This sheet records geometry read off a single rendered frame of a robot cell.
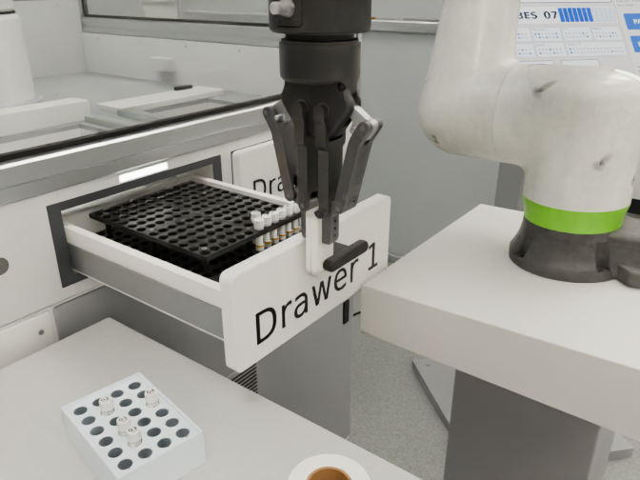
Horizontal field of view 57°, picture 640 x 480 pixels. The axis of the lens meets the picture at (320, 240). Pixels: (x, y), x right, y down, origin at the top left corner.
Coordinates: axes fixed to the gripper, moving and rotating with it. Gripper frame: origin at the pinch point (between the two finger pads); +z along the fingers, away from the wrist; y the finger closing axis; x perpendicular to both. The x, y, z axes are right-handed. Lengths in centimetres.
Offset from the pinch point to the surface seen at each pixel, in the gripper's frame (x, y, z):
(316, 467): -14.9, 10.8, 13.0
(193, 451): -18.7, -0.6, 15.0
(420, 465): 66, -16, 93
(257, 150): 24.3, -31.1, 0.8
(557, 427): 22.1, 22.5, 28.8
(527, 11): 96, -14, -19
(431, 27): 168, -73, -9
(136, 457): -23.1, -2.8, 13.5
